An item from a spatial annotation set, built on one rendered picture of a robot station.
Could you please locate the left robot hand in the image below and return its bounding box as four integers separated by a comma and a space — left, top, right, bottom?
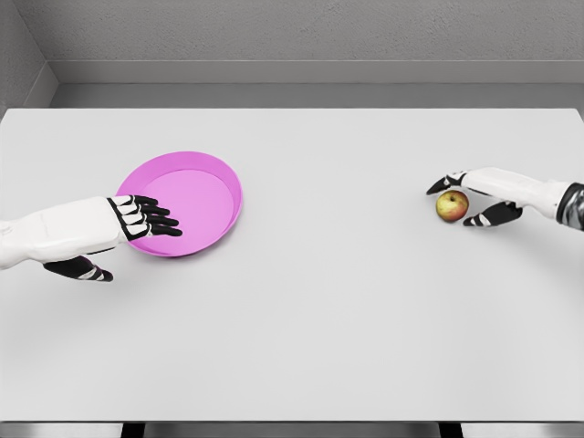
30, 194, 184, 283

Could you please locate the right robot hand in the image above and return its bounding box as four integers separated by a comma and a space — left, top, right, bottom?
426, 166, 533, 228

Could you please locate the red yellow apple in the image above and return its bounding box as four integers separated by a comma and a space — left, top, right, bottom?
435, 190, 470, 224

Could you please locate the pink round plate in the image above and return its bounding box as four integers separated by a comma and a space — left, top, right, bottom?
115, 151, 244, 259

